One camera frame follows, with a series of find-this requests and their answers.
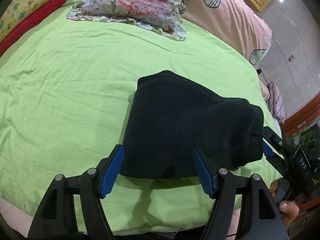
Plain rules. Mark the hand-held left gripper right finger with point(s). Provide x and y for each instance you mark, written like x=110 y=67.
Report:
x=202 y=172

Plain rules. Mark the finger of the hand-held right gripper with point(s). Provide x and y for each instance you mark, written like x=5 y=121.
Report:
x=272 y=140
x=276 y=163

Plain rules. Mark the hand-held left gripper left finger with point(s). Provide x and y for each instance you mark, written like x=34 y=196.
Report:
x=113 y=170

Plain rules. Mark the black pants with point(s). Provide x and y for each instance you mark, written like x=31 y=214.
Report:
x=185 y=130

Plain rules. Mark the person's right hand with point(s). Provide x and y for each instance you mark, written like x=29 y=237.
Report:
x=288 y=211

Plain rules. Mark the green power strip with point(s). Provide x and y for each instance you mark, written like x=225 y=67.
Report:
x=310 y=136

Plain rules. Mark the wooden furniture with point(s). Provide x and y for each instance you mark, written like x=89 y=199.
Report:
x=302 y=120

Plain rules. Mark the pink checked cloth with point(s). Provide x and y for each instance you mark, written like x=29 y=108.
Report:
x=276 y=100

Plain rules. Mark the green bed sheet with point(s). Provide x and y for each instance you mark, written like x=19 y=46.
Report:
x=62 y=92

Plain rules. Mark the pink plaid-print duvet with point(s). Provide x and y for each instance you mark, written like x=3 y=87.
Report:
x=230 y=22

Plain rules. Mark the floral ruffled cloth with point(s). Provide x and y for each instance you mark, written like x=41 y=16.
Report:
x=140 y=5

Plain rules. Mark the red pillow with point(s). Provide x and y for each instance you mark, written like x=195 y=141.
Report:
x=27 y=22

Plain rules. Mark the yellow printed pillow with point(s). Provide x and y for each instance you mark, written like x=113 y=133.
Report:
x=27 y=2

